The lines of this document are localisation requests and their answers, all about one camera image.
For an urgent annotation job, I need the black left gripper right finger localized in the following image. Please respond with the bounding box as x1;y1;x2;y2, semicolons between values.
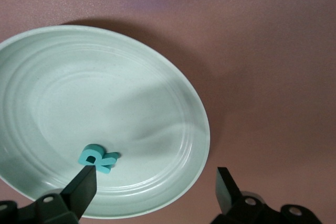
209;166;322;224

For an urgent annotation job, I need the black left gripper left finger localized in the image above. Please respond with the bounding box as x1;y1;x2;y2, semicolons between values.
0;165;98;224

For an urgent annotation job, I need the teal foam letter R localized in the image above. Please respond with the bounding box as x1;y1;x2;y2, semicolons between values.
78;144;119;175

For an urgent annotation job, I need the pale green plate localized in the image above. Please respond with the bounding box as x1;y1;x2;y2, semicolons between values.
0;25;211;220

